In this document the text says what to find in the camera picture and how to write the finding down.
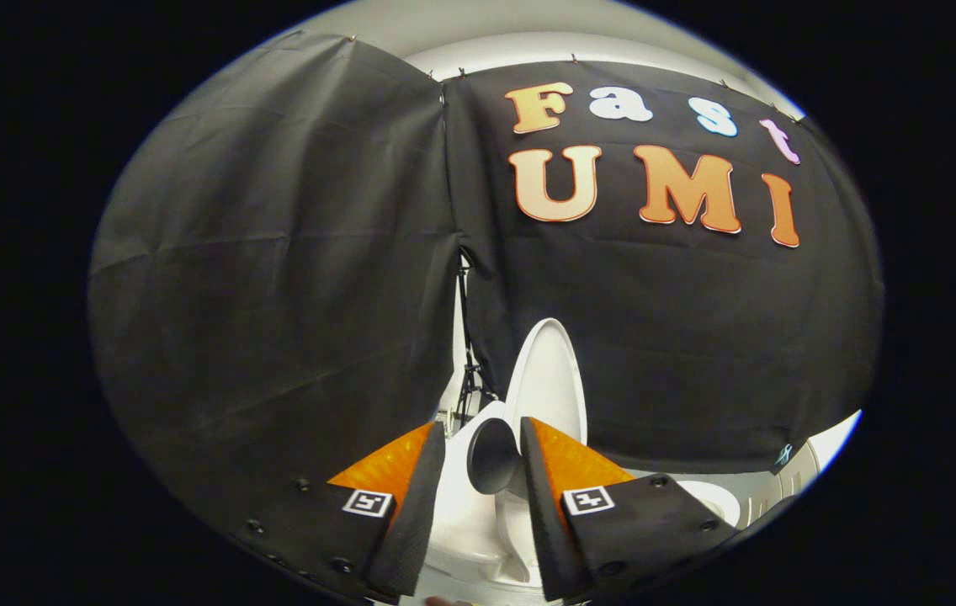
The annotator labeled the black backdrop cloth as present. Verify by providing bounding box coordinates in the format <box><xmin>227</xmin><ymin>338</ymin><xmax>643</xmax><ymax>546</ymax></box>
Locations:
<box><xmin>89</xmin><ymin>32</ymin><xmax>884</xmax><ymax>540</ymax></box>

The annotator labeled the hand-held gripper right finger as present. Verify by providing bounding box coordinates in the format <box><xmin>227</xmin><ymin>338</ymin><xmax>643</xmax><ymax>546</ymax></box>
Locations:
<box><xmin>520</xmin><ymin>417</ymin><xmax>738</xmax><ymax>602</ymax></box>

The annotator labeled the white toilet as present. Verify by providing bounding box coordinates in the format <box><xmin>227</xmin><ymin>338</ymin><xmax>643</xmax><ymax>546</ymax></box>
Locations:
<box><xmin>426</xmin><ymin>400</ymin><xmax>550</xmax><ymax>601</ymax></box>

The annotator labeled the white cabinet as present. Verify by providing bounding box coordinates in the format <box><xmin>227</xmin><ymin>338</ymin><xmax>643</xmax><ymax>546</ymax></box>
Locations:
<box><xmin>670</xmin><ymin>438</ymin><xmax>826</xmax><ymax>533</ymax></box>

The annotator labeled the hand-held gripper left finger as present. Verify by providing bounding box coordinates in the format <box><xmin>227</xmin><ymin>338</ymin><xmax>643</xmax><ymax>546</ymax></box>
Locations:
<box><xmin>234</xmin><ymin>421</ymin><xmax>447</xmax><ymax>599</ymax></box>

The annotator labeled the black lid handle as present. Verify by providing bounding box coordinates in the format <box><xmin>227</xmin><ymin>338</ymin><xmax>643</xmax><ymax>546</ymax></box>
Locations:
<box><xmin>467</xmin><ymin>418</ymin><xmax>526</xmax><ymax>496</ymax></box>

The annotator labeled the white toilet lid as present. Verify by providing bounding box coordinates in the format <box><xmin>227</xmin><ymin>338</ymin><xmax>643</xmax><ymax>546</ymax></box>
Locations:
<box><xmin>505</xmin><ymin>318</ymin><xmax>589</xmax><ymax>447</ymax></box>

